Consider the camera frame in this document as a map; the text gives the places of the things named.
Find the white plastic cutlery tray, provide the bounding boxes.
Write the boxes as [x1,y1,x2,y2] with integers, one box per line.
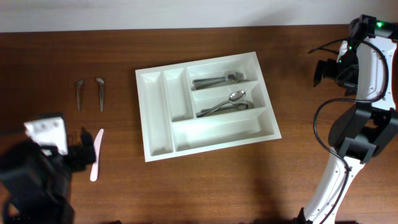
[136,52,281,162]

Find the metal fork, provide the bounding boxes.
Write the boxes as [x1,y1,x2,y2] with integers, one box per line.
[192,77,244,85]
[192,72,244,85]
[192,80,249,91]

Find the metal fork in tray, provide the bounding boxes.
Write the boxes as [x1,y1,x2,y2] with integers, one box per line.
[192,80,249,91]

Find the small metal spoon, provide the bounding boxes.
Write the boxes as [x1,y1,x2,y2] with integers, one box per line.
[96,77,104,112]
[75,80,84,113]

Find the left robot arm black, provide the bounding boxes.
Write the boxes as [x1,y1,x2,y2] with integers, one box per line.
[1,128,96,224]

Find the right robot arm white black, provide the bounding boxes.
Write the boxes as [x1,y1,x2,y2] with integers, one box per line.
[293,14,397,223]

